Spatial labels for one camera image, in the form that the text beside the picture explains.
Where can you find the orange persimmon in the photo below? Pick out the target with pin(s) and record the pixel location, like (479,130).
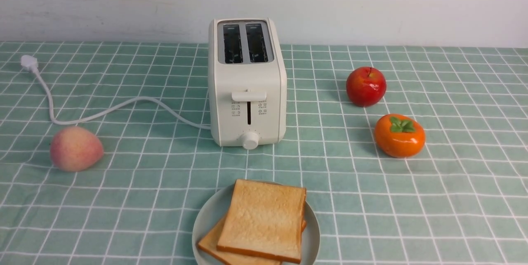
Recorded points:
(399,136)

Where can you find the pink peach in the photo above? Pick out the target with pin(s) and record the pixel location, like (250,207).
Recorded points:
(75,149)

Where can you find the light green round plate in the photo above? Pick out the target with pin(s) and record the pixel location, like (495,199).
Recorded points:
(217,206)

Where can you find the red apple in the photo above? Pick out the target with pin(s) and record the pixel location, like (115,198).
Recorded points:
(366,86)

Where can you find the white two-slot toaster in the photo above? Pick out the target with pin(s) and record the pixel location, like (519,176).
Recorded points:
(247,83)

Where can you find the toast slice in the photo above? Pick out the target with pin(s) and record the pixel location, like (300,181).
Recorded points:
(210,242)
(267,199)

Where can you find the green checkered tablecloth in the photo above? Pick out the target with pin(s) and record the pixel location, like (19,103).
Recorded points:
(461,200)

